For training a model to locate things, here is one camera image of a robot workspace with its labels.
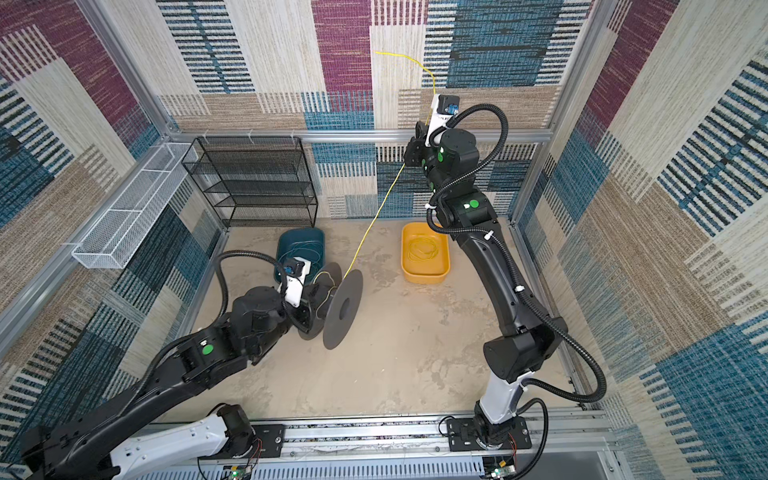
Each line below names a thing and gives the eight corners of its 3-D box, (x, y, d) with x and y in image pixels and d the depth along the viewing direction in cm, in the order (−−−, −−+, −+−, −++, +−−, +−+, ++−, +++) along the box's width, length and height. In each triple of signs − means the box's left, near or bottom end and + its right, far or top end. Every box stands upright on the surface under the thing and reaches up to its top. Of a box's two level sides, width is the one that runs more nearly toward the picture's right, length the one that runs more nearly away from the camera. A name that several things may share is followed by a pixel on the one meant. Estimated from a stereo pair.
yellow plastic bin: (401, 284, 103) (402, 274, 99) (399, 233, 118) (400, 222, 114) (451, 284, 103) (454, 274, 99) (443, 233, 118) (445, 222, 113)
